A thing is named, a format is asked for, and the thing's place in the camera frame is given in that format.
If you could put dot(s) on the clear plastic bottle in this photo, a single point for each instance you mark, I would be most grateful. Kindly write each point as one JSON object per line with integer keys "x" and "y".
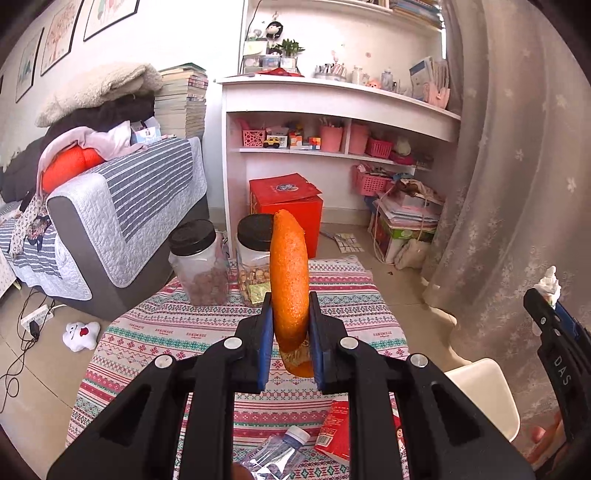
{"x": 277, "y": 452}

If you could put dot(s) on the person's right hand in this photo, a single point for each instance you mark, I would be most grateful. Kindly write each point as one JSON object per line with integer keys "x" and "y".
{"x": 545, "y": 438}

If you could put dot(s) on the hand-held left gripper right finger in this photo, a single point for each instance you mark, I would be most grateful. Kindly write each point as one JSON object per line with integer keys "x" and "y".
{"x": 318, "y": 350}

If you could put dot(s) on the red cardboard box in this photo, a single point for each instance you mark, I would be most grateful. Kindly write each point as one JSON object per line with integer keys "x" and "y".
{"x": 286, "y": 194}

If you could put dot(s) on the floral lace curtain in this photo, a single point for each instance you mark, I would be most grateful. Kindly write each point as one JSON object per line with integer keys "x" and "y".
{"x": 517, "y": 184}

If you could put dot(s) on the grey sofa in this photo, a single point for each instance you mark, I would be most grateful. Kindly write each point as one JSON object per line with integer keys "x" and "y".
{"x": 69, "y": 230}

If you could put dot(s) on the pile of bags and papers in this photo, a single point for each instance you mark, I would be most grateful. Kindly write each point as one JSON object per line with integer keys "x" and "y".
{"x": 406, "y": 221}

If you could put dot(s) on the framed wall picture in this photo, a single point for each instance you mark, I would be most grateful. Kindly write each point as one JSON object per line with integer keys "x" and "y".
{"x": 111, "y": 16}
{"x": 60, "y": 37}
{"x": 28, "y": 67}

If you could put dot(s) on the pink clothing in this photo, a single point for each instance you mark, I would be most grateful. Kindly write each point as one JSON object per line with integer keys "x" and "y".
{"x": 106, "y": 141}

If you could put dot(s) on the beige fluffy blanket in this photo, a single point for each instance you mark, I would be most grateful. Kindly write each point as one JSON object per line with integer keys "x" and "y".
{"x": 101, "y": 87}

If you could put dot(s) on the red instant noodle cup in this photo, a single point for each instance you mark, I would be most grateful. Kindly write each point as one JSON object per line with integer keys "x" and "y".
{"x": 334, "y": 429}

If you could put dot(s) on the white tissue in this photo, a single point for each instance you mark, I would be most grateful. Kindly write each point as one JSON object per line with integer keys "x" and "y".
{"x": 550, "y": 284}

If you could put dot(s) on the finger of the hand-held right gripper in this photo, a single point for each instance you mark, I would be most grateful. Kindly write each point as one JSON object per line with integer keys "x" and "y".
{"x": 545, "y": 321}
{"x": 572, "y": 325}

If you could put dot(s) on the white plush toy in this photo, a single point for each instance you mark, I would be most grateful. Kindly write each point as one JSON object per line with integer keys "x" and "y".
{"x": 82, "y": 336}

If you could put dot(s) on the floral garment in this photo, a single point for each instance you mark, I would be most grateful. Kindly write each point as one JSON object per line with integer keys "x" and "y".
{"x": 30, "y": 221}

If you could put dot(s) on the pink shelf basket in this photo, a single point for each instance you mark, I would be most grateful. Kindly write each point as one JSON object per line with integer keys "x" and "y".
{"x": 379, "y": 147}

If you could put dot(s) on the pink pen holder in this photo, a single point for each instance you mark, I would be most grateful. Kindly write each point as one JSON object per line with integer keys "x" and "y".
{"x": 358, "y": 141}
{"x": 331, "y": 139}

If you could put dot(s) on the brown rounded object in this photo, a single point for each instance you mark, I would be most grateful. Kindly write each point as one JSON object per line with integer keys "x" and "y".
{"x": 241, "y": 471}

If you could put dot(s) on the dark blanket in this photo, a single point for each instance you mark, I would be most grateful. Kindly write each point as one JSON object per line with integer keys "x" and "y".
{"x": 120, "y": 113}

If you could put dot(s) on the paper on floor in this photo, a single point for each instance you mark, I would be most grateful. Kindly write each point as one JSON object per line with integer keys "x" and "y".
{"x": 348, "y": 242}

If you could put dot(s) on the jar with brown balls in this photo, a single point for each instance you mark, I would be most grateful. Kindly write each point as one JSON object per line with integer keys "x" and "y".
{"x": 201, "y": 267}

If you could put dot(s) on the orange cushion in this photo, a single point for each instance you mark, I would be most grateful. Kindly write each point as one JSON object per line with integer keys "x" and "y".
{"x": 69, "y": 164}

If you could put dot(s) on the yellow toy car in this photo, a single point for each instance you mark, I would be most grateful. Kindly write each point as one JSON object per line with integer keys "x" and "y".
{"x": 272, "y": 142}

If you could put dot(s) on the white chair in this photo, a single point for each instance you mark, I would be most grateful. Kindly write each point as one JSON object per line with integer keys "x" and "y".
{"x": 485, "y": 392}

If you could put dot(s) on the stack of books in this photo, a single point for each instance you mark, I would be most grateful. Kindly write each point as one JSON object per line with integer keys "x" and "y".
{"x": 182, "y": 101}

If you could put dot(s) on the large pink basket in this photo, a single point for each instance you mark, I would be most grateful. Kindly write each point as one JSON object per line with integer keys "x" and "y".
{"x": 371, "y": 182}

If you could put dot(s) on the small pink lattice basket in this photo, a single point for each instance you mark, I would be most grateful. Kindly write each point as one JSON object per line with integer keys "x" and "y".
{"x": 254, "y": 138}

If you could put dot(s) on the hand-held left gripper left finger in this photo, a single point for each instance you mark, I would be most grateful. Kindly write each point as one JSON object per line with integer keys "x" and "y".
{"x": 264, "y": 350}

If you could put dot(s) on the white power strip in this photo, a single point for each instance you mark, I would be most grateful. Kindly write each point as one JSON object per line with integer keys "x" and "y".
{"x": 37, "y": 316}

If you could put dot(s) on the blue tissue box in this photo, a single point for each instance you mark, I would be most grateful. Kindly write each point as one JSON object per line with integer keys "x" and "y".
{"x": 147, "y": 134}

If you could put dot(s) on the green potted plant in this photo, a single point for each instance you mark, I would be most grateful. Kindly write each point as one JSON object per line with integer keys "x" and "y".
{"x": 288, "y": 48}

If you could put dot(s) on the striped grey quilt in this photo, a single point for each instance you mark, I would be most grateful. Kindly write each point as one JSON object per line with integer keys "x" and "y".
{"x": 147, "y": 180}

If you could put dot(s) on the jar with crackers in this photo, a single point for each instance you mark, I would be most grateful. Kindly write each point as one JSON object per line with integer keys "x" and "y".
{"x": 251, "y": 267}

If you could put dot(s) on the white bookshelf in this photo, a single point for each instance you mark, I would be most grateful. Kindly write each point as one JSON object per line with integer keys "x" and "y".
{"x": 337, "y": 97}

